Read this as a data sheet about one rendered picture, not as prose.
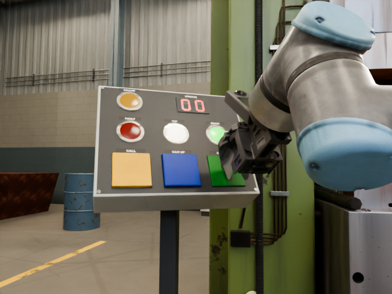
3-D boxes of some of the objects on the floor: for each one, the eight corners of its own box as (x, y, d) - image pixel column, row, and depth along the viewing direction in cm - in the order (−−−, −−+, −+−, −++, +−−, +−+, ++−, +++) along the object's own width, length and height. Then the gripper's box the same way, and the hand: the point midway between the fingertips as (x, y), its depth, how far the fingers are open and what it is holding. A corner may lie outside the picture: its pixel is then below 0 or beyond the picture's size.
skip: (11, 220, 547) (13, 174, 553) (-66, 215, 597) (-63, 172, 603) (58, 211, 663) (59, 172, 668) (-10, 207, 713) (-8, 171, 718)
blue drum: (86, 232, 461) (88, 174, 466) (53, 229, 476) (56, 173, 482) (107, 225, 517) (108, 173, 523) (77, 223, 533) (79, 172, 539)
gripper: (255, 136, 43) (211, 198, 60) (308, 139, 46) (252, 197, 63) (242, 92, 48) (204, 161, 65) (291, 97, 51) (242, 161, 68)
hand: (227, 164), depth 64 cm, fingers closed
